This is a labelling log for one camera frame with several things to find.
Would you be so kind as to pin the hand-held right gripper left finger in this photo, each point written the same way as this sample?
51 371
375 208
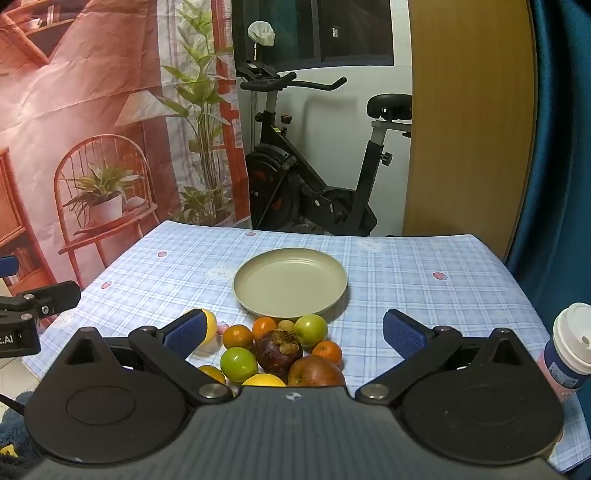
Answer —
187 334

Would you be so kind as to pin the small tan longan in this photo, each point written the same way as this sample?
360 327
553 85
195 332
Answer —
286 325

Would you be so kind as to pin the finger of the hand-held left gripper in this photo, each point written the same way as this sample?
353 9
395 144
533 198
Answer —
51 297
7 266

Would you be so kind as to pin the yellow-green jujube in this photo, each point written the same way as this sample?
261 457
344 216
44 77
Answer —
310 330

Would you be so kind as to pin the white cloth cap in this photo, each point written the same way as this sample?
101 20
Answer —
261 32

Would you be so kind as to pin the orange mandarin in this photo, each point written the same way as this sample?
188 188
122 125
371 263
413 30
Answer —
327 353
238 337
263 326
212 374

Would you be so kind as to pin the dark blue curtain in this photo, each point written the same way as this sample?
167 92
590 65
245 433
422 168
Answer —
563 184

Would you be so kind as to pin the red-brown apple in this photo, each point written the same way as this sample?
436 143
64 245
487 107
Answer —
316 371

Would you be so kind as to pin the paper cup with white lid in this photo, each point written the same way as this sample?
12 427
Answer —
565 364

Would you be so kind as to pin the dark window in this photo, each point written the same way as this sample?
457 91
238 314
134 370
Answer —
323 27

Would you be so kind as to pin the bright green jujube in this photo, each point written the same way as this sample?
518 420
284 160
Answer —
238 364

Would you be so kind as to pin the wooden door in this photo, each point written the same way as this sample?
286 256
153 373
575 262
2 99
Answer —
461 138

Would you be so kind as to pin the dark purple mangosteen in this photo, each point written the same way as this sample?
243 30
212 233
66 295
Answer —
279 353

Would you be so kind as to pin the beige round plate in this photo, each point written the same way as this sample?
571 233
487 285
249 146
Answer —
291 281

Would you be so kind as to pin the black exercise bike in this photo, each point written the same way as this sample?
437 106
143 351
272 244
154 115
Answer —
277 175

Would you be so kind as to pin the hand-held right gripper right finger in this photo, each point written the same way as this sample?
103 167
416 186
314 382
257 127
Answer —
404 334

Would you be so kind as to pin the blue plaid tablecloth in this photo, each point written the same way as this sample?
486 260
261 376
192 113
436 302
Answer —
415 277

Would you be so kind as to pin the printed room backdrop cloth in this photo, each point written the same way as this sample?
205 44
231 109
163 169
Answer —
92 69

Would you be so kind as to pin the dark blue fluffy rug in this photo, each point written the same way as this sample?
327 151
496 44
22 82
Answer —
14 429

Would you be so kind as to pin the yellow lemon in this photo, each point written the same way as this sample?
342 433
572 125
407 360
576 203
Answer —
210 330
263 381

